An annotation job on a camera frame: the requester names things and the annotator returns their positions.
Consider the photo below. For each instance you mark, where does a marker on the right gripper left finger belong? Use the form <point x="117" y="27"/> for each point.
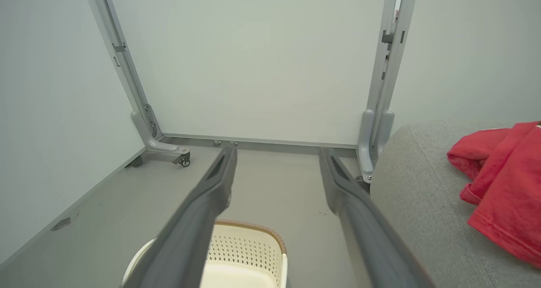
<point x="190" y="237"/>

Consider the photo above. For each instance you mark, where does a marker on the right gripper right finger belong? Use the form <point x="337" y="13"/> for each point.
<point x="367" y="233"/>

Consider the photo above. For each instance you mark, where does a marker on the red white sports jersey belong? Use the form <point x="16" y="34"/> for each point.
<point x="507" y="186"/>

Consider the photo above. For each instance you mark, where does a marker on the pink plastic laundry basket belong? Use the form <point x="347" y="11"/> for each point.
<point x="249" y="254"/>

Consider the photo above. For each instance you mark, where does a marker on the grey fabric sofa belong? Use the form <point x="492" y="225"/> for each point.
<point x="422" y="220"/>

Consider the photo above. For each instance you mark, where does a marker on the small black caster wheel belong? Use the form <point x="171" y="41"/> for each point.
<point x="135" y="162"/>
<point x="183" y="160"/>

